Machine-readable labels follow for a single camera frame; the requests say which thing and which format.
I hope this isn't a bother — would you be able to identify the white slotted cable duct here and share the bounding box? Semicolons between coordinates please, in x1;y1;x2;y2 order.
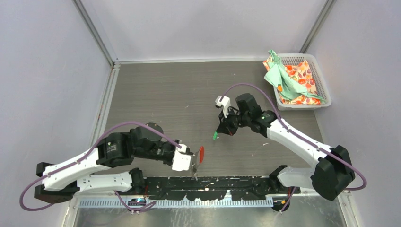
77;197;273;208

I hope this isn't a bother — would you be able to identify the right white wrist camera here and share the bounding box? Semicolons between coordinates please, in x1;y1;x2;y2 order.
215;96;231;118

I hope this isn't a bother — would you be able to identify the orange patterned cloth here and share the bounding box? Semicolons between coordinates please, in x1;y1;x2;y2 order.
262;54;321;105

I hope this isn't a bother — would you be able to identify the aluminium rail frame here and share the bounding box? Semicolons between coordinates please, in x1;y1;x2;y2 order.
70;177;351;199

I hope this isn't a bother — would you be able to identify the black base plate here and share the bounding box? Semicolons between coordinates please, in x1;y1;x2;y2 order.
115;175;301;202

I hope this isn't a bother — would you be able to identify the green cloth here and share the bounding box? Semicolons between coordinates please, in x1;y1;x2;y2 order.
263;49;326;103

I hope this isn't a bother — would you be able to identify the purple cable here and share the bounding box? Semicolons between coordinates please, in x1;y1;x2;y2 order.
220;83;368;214
19;121;184;214

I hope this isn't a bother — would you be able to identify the red handled metal keyring holder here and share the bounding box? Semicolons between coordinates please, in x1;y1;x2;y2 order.
191;146;205;181

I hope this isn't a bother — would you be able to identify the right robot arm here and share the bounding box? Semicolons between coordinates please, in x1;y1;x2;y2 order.
215;93;355;201

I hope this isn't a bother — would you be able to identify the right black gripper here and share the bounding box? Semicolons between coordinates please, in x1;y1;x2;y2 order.
217;107;251;137

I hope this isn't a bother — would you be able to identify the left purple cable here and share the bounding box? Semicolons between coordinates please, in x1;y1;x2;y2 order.
19;121;184;214

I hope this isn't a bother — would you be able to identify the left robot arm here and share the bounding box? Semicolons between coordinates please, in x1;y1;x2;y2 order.
34;123;183;204

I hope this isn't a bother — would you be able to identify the white plastic basket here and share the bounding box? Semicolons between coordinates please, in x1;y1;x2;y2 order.
273;53;332;111

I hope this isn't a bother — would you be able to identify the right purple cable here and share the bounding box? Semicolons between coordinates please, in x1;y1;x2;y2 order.
220;83;368;214

